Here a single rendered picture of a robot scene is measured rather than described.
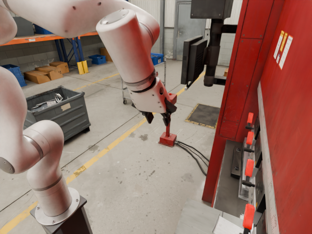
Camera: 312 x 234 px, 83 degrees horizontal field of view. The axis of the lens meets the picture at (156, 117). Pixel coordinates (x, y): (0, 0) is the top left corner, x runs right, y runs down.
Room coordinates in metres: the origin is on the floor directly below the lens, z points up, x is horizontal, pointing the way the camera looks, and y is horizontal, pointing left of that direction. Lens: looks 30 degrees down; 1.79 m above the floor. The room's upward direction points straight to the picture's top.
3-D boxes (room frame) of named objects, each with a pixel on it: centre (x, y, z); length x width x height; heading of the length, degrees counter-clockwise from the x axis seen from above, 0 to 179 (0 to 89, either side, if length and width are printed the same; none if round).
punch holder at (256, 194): (0.38, -0.38, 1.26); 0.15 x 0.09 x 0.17; 155
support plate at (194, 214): (0.42, -0.23, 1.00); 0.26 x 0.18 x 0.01; 65
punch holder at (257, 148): (0.56, -0.46, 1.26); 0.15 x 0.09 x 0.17; 155
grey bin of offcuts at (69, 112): (2.42, 1.58, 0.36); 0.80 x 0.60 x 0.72; 149
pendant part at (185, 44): (1.69, -0.37, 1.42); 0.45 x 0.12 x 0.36; 154
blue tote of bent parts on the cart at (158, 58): (4.05, 0.13, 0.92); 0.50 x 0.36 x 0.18; 59
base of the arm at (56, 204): (0.51, 0.46, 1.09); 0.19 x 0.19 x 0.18
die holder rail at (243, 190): (0.85, -0.60, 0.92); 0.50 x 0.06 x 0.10; 155
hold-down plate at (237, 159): (0.92, -0.57, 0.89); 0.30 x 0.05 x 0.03; 155
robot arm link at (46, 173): (0.55, 0.45, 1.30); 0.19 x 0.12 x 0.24; 166
